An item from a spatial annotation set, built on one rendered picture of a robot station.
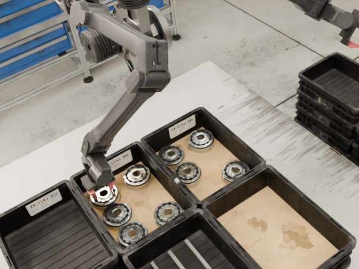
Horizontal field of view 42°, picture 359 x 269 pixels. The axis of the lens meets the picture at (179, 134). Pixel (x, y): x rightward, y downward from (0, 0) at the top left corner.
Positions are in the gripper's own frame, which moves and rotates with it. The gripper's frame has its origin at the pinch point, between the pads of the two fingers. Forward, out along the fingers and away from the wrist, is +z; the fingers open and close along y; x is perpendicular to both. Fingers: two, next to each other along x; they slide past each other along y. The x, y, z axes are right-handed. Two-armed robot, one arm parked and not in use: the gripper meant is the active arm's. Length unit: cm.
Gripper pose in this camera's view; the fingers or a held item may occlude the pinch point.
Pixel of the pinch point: (102, 192)
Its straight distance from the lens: 173.7
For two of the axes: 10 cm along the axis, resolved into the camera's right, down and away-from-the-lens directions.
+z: 1.1, 6.9, 7.1
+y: 8.2, -4.7, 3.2
